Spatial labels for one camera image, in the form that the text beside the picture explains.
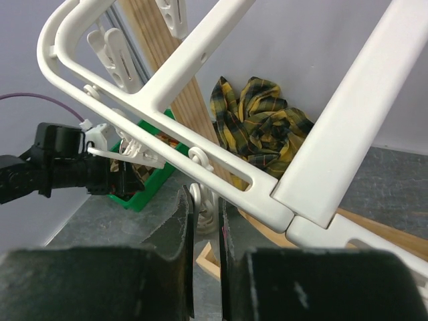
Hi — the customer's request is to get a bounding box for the green plastic bin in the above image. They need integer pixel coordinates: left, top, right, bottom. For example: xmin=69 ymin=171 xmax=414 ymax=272
xmin=108 ymin=109 xmax=189 ymax=212

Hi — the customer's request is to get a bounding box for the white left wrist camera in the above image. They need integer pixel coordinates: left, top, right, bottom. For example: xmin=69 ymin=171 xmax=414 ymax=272
xmin=80 ymin=119 xmax=112 ymax=158

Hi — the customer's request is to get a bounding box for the white hanger clip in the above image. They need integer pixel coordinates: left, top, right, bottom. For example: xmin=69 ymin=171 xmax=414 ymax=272
xmin=107 ymin=131 xmax=166 ymax=169
xmin=189 ymin=183 xmax=219 ymax=235
xmin=156 ymin=0 xmax=189 ymax=40
xmin=87 ymin=28 xmax=142 ymax=94

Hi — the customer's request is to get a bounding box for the yellow plaid cloth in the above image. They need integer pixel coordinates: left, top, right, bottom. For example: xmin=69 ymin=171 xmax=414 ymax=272
xmin=210 ymin=76 xmax=314 ymax=179

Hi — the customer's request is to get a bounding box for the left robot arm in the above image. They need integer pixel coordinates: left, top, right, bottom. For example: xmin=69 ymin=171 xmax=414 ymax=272
xmin=1 ymin=122 xmax=144 ymax=204

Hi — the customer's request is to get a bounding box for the beige brown argyle sock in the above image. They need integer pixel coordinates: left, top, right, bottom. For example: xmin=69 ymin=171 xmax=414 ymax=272
xmin=132 ymin=164 xmax=156 ymax=183

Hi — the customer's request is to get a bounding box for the wooden hanger stand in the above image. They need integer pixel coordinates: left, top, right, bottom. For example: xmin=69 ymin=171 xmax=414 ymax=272
xmin=117 ymin=0 xmax=428 ymax=282

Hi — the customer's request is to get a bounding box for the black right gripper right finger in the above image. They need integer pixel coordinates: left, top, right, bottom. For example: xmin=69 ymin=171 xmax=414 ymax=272
xmin=219 ymin=202 xmax=427 ymax=320

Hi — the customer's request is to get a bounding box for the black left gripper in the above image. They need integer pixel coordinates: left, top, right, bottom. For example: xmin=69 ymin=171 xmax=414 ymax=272
xmin=85 ymin=156 xmax=144 ymax=197

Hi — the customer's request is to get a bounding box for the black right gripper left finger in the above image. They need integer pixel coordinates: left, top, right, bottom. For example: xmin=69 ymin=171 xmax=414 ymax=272
xmin=1 ymin=187 xmax=195 ymax=320

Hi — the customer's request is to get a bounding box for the white plastic sock hanger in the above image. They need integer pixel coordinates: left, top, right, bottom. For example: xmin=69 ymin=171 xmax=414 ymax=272
xmin=37 ymin=1 xmax=427 ymax=288

